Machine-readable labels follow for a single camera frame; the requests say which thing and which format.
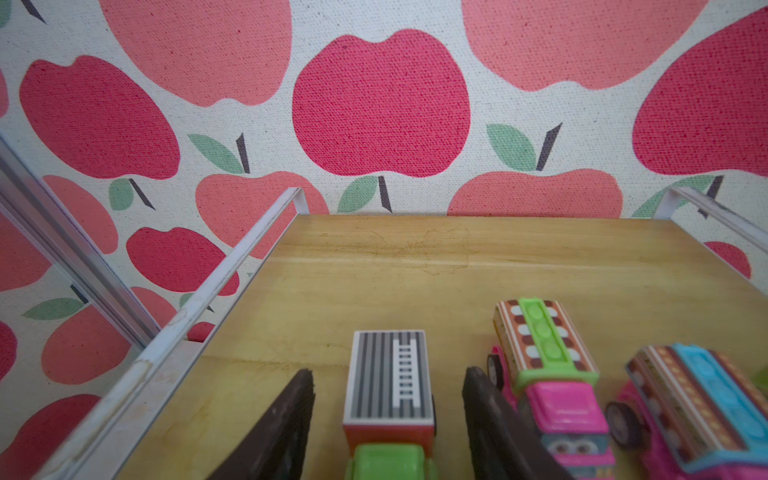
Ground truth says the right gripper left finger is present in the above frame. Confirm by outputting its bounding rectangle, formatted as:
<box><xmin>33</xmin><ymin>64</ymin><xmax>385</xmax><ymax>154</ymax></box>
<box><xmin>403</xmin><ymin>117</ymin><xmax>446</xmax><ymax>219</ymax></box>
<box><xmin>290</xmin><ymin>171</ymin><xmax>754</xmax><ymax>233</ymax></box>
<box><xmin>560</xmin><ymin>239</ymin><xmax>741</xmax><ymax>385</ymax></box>
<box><xmin>209</xmin><ymin>369</ymin><xmax>315</xmax><ymax>479</ymax></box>

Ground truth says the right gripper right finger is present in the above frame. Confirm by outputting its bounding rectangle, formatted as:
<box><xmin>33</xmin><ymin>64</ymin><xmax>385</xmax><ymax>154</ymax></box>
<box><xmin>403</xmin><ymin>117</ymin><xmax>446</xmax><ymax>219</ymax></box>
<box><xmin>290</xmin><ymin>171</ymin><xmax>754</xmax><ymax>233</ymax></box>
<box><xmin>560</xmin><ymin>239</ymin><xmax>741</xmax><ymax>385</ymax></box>
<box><xmin>462</xmin><ymin>366</ymin><xmax>571</xmax><ymax>479</ymax></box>

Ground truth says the pink green truck toy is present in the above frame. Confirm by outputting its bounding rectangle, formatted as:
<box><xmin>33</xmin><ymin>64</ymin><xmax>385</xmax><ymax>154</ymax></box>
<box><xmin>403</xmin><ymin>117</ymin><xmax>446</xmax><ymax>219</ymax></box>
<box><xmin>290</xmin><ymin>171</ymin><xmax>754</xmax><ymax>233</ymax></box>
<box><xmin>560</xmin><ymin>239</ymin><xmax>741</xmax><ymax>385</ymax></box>
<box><xmin>487</xmin><ymin>298</ymin><xmax>615</xmax><ymax>479</ymax></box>

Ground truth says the wooden two-tier shelf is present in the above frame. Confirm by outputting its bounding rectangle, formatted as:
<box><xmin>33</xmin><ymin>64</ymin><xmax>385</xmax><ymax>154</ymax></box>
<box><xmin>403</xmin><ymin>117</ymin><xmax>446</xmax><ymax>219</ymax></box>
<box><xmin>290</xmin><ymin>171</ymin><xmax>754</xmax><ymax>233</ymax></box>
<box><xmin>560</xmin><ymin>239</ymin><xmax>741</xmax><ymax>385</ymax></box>
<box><xmin>39</xmin><ymin>188</ymin><xmax>767</xmax><ymax>479</ymax></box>

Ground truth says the green orange mixer truck toy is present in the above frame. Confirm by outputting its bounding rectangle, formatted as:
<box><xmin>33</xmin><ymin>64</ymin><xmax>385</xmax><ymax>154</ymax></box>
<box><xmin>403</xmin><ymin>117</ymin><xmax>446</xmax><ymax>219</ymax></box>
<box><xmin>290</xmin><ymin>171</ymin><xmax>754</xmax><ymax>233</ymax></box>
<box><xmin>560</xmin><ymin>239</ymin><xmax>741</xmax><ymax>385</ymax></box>
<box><xmin>751</xmin><ymin>366</ymin><xmax>768</xmax><ymax>398</ymax></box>

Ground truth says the left aluminium frame post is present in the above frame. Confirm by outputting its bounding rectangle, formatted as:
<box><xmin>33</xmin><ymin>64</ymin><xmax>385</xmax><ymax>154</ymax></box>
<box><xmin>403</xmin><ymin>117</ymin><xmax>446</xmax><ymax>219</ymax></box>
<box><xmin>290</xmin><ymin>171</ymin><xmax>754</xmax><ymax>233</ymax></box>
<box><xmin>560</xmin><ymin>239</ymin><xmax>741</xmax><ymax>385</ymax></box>
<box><xmin>1</xmin><ymin>143</ymin><xmax>160</xmax><ymax>349</ymax></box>

